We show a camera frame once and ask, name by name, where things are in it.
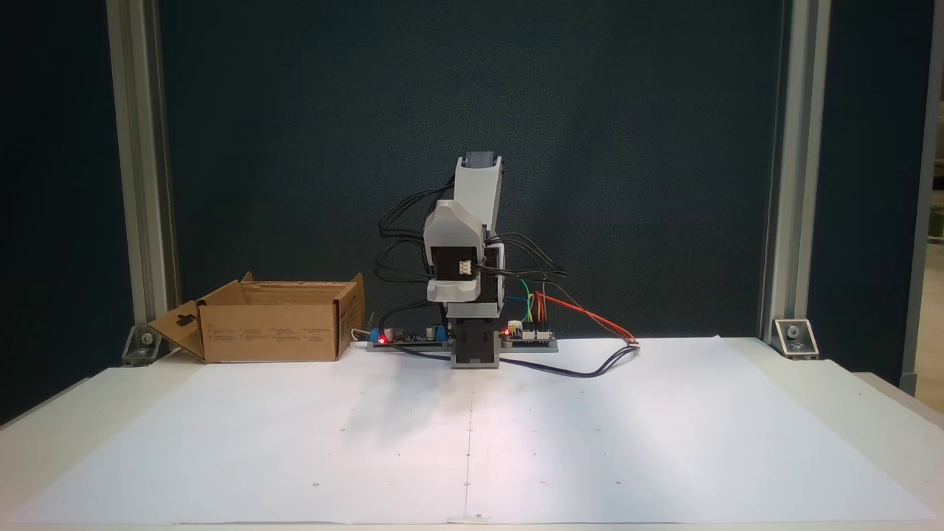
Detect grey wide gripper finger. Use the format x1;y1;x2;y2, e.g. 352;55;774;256
422;199;487;251

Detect blue power circuit board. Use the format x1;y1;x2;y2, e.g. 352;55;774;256
370;321;451;347

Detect motor driver circuit board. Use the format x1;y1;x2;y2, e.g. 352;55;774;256
501;320;556;344

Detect brown cardboard box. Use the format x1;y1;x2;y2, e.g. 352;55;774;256
147;271;367;364

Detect black motor cable loops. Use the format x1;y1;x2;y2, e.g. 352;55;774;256
374;177;457;316
485;233;570;290

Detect thin black cable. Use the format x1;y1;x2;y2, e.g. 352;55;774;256
398;344;454;362

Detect orange red cable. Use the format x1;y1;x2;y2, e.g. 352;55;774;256
536;291;639;346

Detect black cable with white connector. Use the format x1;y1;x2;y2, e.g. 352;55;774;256
499;341;641;379

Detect aluminium frame post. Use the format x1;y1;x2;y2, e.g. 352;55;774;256
758;0;832;347
105;0;180;349

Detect metal corner bracket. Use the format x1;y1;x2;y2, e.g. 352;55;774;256
772;318;820;361
121;324;164;367

